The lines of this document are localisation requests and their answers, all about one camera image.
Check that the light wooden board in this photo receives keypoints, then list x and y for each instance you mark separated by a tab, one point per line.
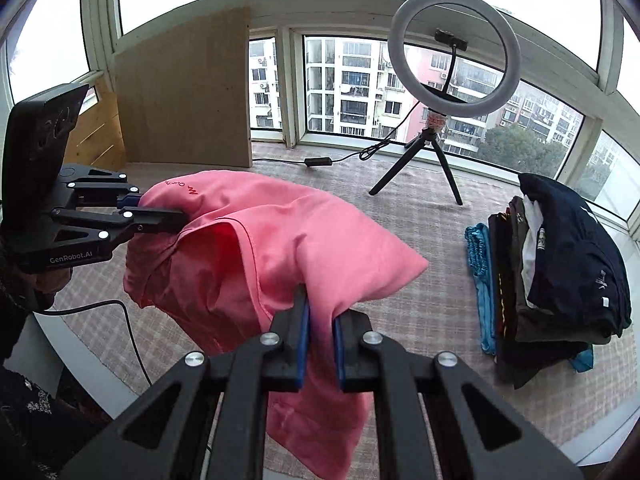
190	100

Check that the navy folded garment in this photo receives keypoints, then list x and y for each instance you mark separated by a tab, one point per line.
575	250

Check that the pine wood panel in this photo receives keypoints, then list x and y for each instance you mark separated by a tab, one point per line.
100	135

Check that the pink t-shirt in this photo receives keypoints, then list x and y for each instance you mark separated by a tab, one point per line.
280	240

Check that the white folded garment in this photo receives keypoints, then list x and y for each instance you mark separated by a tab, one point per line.
532	245

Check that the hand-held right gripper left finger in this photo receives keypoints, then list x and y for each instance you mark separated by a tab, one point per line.
301	340

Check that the stack of folded dark clothes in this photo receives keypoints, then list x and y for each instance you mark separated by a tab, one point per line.
480	280

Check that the person's torso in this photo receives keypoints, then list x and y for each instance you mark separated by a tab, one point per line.
30	410

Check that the person's left forearm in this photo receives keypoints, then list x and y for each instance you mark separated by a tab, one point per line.
15	310

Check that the person's left hand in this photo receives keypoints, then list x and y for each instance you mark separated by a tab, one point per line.
52	285

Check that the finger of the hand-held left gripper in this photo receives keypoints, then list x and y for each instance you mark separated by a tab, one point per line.
150	221
129	201

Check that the pink plaid mat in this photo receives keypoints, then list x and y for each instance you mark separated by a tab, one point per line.
425	260

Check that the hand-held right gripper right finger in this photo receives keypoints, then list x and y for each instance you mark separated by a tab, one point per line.
340	350

